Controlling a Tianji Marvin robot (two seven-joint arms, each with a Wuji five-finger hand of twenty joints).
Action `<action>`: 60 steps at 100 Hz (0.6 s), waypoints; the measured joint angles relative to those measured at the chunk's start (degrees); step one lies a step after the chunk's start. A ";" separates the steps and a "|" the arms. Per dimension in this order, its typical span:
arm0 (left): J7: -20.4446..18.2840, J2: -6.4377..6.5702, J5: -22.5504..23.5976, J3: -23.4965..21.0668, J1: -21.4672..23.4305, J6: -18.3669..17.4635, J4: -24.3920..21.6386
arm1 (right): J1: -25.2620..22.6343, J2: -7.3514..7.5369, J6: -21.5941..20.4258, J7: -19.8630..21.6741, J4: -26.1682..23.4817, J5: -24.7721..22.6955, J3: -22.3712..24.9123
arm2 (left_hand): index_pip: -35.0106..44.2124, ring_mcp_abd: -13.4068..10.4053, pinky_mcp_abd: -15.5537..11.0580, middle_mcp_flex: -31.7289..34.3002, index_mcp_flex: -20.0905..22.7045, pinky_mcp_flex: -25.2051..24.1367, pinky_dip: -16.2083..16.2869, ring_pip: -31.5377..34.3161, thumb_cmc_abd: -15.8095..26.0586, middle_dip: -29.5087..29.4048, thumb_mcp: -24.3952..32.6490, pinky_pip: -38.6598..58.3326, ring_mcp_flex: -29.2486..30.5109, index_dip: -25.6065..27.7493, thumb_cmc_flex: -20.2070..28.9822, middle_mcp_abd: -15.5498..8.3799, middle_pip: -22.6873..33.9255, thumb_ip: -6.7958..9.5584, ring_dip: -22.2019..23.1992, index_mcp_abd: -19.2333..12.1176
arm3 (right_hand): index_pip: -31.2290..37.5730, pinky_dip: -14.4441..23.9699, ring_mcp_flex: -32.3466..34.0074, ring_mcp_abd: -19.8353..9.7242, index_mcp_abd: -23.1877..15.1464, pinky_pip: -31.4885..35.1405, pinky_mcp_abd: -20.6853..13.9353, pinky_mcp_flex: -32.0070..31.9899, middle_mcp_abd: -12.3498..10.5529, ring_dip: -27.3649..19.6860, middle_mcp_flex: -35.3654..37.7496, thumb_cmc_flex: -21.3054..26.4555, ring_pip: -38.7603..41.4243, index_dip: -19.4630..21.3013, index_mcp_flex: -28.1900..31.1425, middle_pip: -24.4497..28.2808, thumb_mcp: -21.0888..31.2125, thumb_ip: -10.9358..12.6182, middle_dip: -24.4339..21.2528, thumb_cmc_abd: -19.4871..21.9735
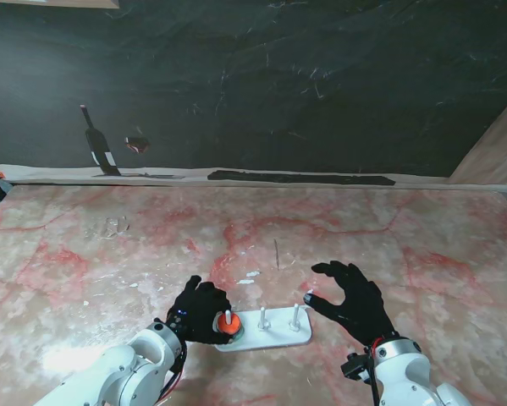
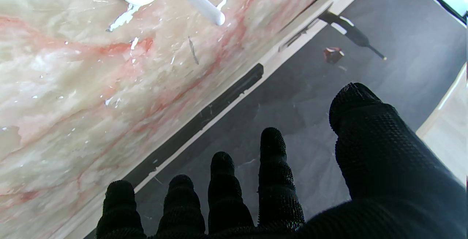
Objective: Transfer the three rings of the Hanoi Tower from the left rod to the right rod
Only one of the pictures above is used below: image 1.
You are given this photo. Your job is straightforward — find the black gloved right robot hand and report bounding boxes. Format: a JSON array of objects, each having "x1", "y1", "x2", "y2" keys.
[{"x1": 303, "y1": 261, "x2": 396, "y2": 347}]

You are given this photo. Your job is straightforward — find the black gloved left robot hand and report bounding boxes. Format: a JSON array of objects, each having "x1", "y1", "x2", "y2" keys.
[{"x1": 167, "y1": 275, "x2": 233, "y2": 346}]

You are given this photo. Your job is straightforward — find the small orange ring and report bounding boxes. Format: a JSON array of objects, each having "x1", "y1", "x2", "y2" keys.
[{"x1": 212, "y1": 313, "x2": 242, "y2": 336}]

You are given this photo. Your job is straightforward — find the white Hanoi tower base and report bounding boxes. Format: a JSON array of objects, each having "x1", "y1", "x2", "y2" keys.
[{"x1": 213, "y1": 303, "x2": 312, "y2": 353}]

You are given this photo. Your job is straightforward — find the leaning wooden plank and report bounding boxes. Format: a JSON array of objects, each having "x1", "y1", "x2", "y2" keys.
[{"x1": 445, "y1": 102, "x2": 507, "y2": 186}]

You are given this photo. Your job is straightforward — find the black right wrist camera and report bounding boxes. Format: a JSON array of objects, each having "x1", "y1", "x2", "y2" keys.
[{"x1": 340, "y1": 352, "x2": 371, "y2": 384}]

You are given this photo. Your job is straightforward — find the red black left arm cable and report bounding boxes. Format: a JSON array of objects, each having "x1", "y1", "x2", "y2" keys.
[{"x1": 157, "y1": 340, "x2": 189, "y2": 403}]

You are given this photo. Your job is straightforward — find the red black arm cable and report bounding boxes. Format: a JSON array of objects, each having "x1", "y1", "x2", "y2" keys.
[
  {"x1": 157, "y1": 340, "x2": 189, "y2": 403},
  {"x1": 365, "y1": 336, "x2": 383, "y2": 406}
]

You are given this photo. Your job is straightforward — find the red black right arm cable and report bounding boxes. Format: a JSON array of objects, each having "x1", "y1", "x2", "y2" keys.
[{"x1": 365, "y1": 336, "x2": 383, "y2": 406}]

